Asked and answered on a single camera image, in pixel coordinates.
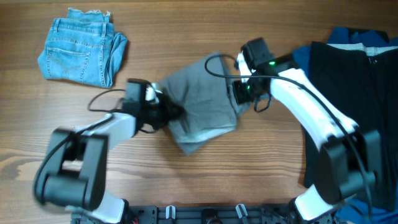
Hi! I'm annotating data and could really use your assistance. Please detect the grey shorts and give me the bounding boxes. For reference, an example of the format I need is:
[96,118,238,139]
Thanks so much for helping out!
[159,52,251,155]

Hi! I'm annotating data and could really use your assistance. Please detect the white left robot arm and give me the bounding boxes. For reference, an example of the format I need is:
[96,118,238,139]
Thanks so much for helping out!
[32,78,185,223]

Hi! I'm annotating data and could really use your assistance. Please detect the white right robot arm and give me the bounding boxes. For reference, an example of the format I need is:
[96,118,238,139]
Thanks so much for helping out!
[233,38,382,223]

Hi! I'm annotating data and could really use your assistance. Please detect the black garment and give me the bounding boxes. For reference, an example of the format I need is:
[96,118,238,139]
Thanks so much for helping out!
[308,42,397,212]

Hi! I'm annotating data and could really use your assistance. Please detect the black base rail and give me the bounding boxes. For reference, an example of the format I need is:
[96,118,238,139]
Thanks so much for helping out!
[70,203,343,224]

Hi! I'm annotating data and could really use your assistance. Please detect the teal blue garment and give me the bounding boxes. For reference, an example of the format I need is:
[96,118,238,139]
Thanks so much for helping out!
[293,27,397,223]

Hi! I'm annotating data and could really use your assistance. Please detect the light blue denim jeans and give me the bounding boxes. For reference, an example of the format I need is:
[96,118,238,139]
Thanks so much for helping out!
[37,7,128,88]

